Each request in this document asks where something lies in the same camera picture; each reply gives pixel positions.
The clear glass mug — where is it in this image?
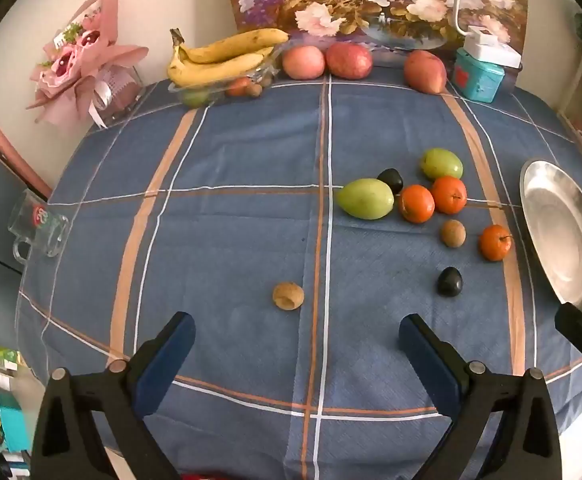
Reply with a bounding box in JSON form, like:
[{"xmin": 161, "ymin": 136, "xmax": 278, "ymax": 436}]
[{"xmin": 8, "ymin": 190, "xmax": 70, "ymax": 262}]

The teal box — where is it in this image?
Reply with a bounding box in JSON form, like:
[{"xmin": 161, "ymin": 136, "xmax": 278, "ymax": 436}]
[{"xmin": 453, "ymin": 49, "xmax": 506, "ymax": 104}]

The clear plastic fruit container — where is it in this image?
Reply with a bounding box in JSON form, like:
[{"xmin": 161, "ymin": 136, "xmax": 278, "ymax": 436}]
[{"xmin": 169, "ymin": 45, "xmax": 284, "ymax": 109}]

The round steel plate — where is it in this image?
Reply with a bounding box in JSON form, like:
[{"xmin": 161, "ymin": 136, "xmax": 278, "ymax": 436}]
[{"xmin": 519, "ymin": 159, "xmax": 582, "ymax": 318}]

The small black plum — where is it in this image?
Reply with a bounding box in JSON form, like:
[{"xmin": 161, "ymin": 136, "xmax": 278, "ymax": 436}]
[
  {"xmin": 437, "ymin": 267, "xmax": 464, "ymax": 298},
  {"xmin": 377, "ymin": 168, "xmax": 404, "ymax": 194}
]

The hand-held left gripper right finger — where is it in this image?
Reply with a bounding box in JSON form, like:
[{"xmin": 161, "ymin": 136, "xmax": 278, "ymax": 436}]
[{"xmin": 399, "ymin": 313, "xmax": 569, "ymax": 480}]

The colourful toy box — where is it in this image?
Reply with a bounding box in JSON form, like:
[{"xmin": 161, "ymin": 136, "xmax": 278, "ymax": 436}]
[{"xmin": 0, "ymin": 337, "xmax": 34, "ymax": 461}]

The red apple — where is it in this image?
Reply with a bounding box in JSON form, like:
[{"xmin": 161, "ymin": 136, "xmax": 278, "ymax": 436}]
[
  {"xmin": 403, "ymin": 50, "xmax": 448, "ymax": 95},
  {"xmin": 325, "ymin": 42, "xmax": 374, "ymax": 80},
  {"xmin": 282, "ymin": 45, "xmax": 326, "ymax": 80}
]

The blue plaid tablecloth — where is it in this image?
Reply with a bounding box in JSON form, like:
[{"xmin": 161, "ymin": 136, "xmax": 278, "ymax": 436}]
[{"xmin": 16, "ymin": 67, "xmax": 582, "ymax": 480}]

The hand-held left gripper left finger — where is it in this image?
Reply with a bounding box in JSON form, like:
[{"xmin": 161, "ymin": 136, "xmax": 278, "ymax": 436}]
[{"xmin": 31, "ymin": 311, "xmax": 196, "ymax": 480}]

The white lamp base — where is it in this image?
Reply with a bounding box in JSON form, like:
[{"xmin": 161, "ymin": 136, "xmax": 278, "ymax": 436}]
[{"xmin": 463, "ymin": 25, "xmax": 522, "ymax": 68}]

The yellow banana bunch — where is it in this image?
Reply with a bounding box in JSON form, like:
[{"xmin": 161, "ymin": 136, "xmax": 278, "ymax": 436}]
[{"xmin": 166, "ymin": 28, "xmax": 290, "ymax": 88}]

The green mango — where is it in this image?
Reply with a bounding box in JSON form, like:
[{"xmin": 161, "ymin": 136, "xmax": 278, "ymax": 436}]
[
  {"xmin": 419, "ymin": 148, "xmax": 464, "ymax": 181},
  {"xmin": 335, "ymin": 178, "xmax": 396, "ymax": 220}
]

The pink flower bouquet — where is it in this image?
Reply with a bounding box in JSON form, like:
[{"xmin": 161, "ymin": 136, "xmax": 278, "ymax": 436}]
[{"xmin": 25, "ymin": 0, "xmax": 150, "ymax": 128}]

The orange tangerine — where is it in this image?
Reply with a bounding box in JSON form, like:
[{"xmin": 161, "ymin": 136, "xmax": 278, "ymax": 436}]
[
  {"xmin": 479, "ymin": 224, "xmax": 514, "ymax": 262},
  {"xmin": 431, "ymin": 176, "xmax": 468, "ymax": 215},
  {"xmin": 398, "ymin": 184, "xmax": 436, "ymax": 224}
]

